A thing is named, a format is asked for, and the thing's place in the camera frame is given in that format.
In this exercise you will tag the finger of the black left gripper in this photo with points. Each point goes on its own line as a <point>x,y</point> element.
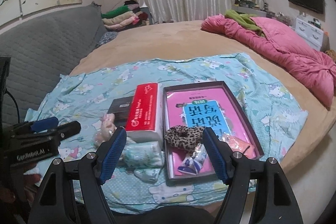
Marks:
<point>43,125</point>
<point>66,131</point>

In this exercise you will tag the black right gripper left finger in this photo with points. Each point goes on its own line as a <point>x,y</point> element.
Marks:
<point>55,199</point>

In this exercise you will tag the orange snack packet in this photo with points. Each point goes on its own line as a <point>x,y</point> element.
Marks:
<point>238,145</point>

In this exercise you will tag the green floral tissue pack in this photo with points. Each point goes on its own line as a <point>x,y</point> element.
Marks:
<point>143,155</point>

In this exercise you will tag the purple white wet wipes pack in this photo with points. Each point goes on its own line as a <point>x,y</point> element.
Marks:
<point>193,163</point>

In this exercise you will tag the leopard print scrunchie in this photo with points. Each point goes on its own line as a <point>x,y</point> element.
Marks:
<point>184,138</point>

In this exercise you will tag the person's left hand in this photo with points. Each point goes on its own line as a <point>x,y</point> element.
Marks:
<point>22,183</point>

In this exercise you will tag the Hello Kitty blue bedsheet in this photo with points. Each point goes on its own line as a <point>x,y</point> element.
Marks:
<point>273,112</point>

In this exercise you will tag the small black box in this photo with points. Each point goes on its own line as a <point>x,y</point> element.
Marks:
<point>120,107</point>

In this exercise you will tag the grey sofa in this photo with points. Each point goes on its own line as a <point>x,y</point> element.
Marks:
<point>42,49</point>

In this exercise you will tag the red white tissue pack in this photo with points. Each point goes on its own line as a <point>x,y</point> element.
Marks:
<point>145,119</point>

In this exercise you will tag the round beige bed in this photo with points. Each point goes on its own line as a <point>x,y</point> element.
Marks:
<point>185,40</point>

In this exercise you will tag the stack of folded blankets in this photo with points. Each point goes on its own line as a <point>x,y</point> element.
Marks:
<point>126,17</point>

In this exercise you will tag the pink quilt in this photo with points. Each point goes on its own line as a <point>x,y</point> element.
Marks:
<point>281,45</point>

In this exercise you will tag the white drawer cabinet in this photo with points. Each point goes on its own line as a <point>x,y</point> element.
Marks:
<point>314,36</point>

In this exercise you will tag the green cloth on quilt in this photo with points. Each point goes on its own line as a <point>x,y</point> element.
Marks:
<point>245,21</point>

